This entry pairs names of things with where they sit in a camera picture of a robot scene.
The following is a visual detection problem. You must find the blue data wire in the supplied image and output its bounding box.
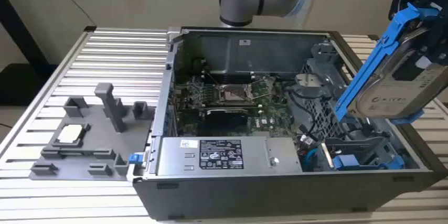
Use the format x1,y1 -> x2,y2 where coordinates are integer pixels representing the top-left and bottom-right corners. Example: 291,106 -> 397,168
302,147 -> 318,171

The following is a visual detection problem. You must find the grey metal bracket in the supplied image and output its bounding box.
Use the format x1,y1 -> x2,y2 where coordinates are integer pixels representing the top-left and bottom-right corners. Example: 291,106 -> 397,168
293,73 -> 333,90

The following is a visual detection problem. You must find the grey metal drive cage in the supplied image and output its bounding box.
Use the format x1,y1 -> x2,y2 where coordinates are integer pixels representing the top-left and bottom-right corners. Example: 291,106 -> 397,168
289,57 -> 371,141

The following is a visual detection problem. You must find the blue case latch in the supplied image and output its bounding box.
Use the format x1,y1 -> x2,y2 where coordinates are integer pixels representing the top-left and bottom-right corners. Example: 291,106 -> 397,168
127,153 -> 143,166

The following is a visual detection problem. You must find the black PC case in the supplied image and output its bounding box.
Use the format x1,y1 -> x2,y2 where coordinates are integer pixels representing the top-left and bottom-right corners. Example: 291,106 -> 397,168
131,26 -> 448,221

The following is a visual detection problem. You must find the CPU socket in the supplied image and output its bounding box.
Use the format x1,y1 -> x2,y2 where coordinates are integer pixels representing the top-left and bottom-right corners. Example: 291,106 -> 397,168
213,83 -> 258,103

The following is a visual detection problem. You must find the blue disk carrier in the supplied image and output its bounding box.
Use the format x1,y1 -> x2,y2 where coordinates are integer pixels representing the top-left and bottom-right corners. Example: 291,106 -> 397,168
331,154 -> 405,171

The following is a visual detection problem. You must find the black disk wire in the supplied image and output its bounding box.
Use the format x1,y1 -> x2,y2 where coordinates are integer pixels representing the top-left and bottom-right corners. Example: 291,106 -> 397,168
285,84 -> 311,135

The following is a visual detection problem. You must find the hard disk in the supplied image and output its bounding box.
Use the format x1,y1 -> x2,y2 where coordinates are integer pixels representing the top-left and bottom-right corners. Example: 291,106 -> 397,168
333,2 -> 448,126

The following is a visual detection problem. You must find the grey parts rack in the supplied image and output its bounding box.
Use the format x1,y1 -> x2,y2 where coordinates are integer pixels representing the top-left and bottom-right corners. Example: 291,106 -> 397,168
29,82 -> 157,182

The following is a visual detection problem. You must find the green motherboard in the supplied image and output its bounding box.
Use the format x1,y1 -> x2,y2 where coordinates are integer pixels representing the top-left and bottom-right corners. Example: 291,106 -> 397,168
173,74 -> 298,138

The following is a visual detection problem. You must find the silver power supply unit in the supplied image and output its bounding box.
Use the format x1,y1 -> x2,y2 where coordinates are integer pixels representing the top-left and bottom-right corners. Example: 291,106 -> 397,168
155,136 -> 302,177

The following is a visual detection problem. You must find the silver CPU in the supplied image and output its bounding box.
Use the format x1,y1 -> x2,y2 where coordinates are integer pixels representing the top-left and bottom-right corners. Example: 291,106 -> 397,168
57,124 -> 86,143

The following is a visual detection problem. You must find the black graphics card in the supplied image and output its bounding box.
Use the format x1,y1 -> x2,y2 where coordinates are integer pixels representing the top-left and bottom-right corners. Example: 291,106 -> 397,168
197,107 -> 258,137

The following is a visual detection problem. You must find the black desk frame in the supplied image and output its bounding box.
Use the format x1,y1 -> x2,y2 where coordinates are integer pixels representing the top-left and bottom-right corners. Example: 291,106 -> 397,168
0,0 -> 59,106

